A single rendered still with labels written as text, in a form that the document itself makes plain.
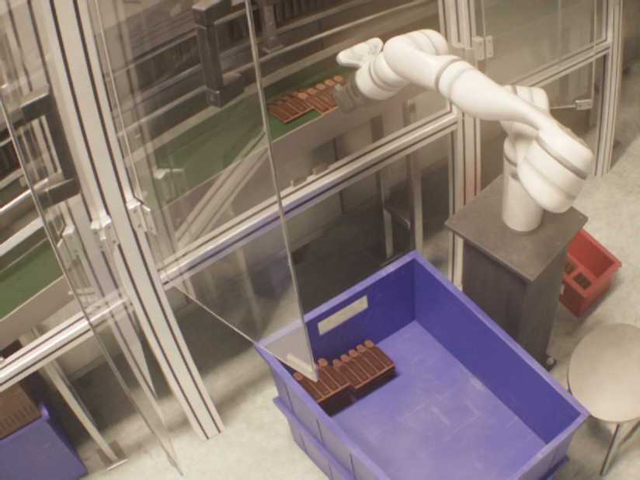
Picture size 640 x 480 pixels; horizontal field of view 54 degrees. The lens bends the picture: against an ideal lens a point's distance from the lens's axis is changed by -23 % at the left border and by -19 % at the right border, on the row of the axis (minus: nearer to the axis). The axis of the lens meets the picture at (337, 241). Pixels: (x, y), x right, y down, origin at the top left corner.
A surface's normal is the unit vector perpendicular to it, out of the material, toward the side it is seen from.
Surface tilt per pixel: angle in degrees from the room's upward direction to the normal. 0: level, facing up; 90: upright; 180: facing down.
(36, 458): 90
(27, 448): 90
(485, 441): 0
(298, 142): 90
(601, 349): 0
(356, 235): 0
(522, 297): 90
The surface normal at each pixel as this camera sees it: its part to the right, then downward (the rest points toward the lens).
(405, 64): -0.65, 0.49
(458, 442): -0.09, -0.70
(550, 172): -0.44, 0.17
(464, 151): 0.58, 0.54
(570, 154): -0.15, 0.19
